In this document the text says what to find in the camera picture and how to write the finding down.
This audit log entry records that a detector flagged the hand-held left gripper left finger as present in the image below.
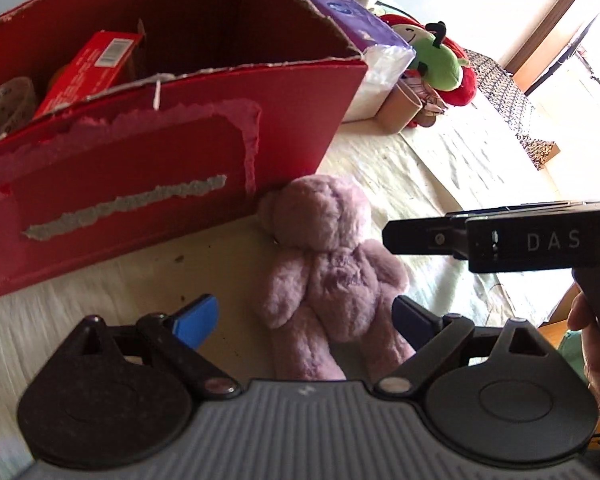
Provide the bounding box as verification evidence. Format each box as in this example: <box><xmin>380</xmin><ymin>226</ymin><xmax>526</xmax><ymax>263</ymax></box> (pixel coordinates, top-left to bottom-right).
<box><xmin>70</xmin><ymin>294</ymin><xmax>242</xmax><ymax>401</ymax></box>

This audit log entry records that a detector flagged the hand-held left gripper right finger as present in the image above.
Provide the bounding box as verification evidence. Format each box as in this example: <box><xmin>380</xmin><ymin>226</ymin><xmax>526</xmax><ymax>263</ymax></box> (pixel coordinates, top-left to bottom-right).
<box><xmin>372</xmin><ymin>295</ymin><xmax>551</xmax><ymax>401</ymax></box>

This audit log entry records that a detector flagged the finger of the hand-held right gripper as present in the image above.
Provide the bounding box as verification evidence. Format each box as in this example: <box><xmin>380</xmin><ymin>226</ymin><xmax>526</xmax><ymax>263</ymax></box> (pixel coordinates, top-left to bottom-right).
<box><xmin>382</xmin><ymin>209</ymin><xmax>471</xmax><ymax>261</ymax></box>

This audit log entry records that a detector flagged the pink teddy bear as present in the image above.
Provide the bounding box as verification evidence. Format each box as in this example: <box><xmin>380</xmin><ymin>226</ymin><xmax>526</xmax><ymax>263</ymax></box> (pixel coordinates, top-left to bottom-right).
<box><xmin>256</xmin><ymin>175</ymin><xmax>416</xmax><ymax>381</ymax></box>

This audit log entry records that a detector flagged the red cardboard box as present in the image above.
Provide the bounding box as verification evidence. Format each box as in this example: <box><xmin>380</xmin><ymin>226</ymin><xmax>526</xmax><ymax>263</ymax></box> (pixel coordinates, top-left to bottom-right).
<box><xmin>0</xmin><ymin>0</ymin><xmax>370</xmax><ymax>303</ymax></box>

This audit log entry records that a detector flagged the red packet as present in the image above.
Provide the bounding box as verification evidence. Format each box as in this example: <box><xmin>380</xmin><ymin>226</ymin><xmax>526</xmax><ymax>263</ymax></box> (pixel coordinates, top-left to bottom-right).
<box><xmin>32</xmin><ymin>31</ymin><xmax>146</xmax><ymax>121</ymax></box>

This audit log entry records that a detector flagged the tape roll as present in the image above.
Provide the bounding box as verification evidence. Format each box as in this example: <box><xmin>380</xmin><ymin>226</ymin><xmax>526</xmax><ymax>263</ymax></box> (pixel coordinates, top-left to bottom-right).
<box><xmin>0</xmin><ymin>76</ymin><xmax>37</xmax><ymax>147</ymax></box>

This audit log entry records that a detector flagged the cloth-covered desktop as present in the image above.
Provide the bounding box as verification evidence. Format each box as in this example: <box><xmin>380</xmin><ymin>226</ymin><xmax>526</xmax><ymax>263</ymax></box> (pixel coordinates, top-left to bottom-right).
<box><xmin>0</xmin><ymin>0</ymin><xmax>586</xmax><ymax>381</ymax></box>

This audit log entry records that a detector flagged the beige holder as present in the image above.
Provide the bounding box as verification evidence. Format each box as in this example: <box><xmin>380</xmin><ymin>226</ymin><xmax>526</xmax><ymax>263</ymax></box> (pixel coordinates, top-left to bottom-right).
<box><xmin>377</xmin><ymin>80</ymin><xmax>424</xmax><ymax>135</ymax></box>

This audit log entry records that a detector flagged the brown patterned pouch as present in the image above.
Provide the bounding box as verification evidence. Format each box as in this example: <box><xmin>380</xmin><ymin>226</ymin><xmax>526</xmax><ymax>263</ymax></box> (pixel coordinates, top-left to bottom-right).
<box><xmin>400</xmin><ymin>72</ymin><xmax>451</xmax><ymax>128</ymax></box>

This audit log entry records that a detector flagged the red plush toy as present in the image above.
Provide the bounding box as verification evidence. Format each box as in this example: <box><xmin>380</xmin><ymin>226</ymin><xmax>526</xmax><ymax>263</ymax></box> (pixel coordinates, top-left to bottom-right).
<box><xmin>379</xmin><ymin>12</ymin><xmax>478</xmax><ymax>107</ymax></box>

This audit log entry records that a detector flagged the green plush toy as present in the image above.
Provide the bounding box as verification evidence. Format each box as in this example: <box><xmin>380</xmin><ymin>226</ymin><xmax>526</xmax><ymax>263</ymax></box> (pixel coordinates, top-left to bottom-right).
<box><xmin>411</xmin><ymin>21</ymin><xmax>471</xmax><ymax>92</ymax></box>

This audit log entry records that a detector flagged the purple tissue pack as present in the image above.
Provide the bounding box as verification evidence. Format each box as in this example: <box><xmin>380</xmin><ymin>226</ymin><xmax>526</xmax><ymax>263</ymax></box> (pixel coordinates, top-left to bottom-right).
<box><xmin>291</xmin><ymin>0</ymin><xmax>416</xmax><ymax>123</ymax></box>

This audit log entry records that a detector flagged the wooden door frame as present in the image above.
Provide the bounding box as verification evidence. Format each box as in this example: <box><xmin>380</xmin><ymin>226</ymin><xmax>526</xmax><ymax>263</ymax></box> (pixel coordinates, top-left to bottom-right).
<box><xmin>502</xmin><ymin>0</ymin><xmax>600</xmax><ymax>96</ymax></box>

